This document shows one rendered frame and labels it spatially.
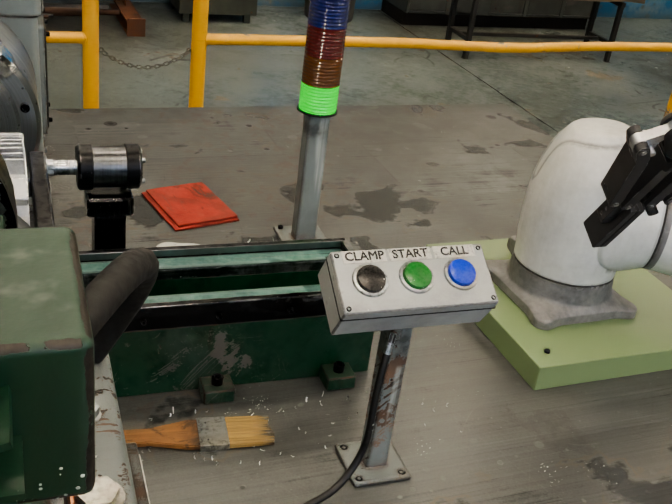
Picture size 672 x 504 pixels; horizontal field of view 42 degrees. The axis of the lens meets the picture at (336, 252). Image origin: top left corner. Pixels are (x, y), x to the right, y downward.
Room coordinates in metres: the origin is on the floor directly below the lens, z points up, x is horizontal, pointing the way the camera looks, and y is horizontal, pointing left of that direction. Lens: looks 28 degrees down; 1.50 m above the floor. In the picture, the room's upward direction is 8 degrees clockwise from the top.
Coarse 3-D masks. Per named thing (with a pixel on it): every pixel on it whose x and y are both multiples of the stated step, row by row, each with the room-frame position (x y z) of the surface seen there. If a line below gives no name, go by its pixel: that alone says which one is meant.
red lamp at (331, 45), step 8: (312, 32) 1.30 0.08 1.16; (320, 32) 1.29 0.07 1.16; (328, 32) 1.29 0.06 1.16; (336, 32) 1.30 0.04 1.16; (344, 32) 1.31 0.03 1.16; (312, 40) 1.30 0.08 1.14; (320, 40) 1.29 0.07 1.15; (328, 40) 1.29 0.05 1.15; (336, 40) 1.30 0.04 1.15; (344, 40) 1.31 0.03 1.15; (312, 48) 1.30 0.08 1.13; (320, 48) 1.29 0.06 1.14; (328, 48) 1.29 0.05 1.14; (336, 48) 1.30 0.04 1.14; (312, 56) 1.30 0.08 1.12; (320, 56) 1.29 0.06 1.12; (328, 56) 1.29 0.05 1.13; (336, 56) 1.30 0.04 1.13
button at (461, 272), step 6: (450, 264) 0.79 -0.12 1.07; (456, 264) 0.79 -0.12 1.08; (462, 264) 0.79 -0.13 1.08; (468, 264) 0.80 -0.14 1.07; (450, 270) 0.79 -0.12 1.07; (456, 270) 0.79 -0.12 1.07; (462, 270) 0.79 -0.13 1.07; (468, 270) 0.79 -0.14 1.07; (474, 270) 0.79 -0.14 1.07; (450, 276) 0.78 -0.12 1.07; (456, 276) 0.78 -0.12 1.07; (462, 276) 0.78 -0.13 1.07; (468, 276) 0.78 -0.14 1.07; (474, 276) 0.79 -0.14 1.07; (456, 282) 0.78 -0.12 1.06; (462, 282) 0.78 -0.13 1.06; (468, 282) 0.78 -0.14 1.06
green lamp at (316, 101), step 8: (304, 88) 1.30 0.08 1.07; (312, 88) 1.29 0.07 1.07; (336, 88) 1.31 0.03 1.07; (304, 96) 1.30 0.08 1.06; (312, 96) 1.29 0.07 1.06; (320, 96) 1.29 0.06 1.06; (328, 96) 1.30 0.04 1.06; (336, 96) 1.31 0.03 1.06; (304, 104) 1.30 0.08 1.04; (312, 104) 1.29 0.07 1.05; (320, 104) 1.29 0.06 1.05; (328, 104) 1.30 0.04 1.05; (336, 104) 1.32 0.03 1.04; (312, 112) 1.29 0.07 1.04; (320, 112) 1.29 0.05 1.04; (328, 112) 1.30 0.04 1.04
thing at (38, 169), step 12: (36, 156) 1.01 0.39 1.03; (36, 168) 0.97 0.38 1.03; (36, 180) 0.94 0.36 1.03; (48, 180) 0.95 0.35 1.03; (36, 192) 0.91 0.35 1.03; (48, 192) 0.91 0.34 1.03; (36, 204) 0.88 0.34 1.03; (48, 204) 0.88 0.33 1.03; (36, 216) 0.85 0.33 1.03; (48, 216) 0.86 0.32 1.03
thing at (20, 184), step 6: (12, 180) 0.81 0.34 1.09; (18, 180) 0.81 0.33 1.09; (24, 180) 0.81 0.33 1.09; (18, 186) 0.81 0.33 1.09; (24, 186) 0.81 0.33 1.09; (18, 192) 0.80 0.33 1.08; (24, 192) 0.81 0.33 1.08; (18, 198) 0.80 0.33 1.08; (24, 198) 0.80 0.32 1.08; (18, 204) 0.81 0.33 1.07; (24, 204) 0.81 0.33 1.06
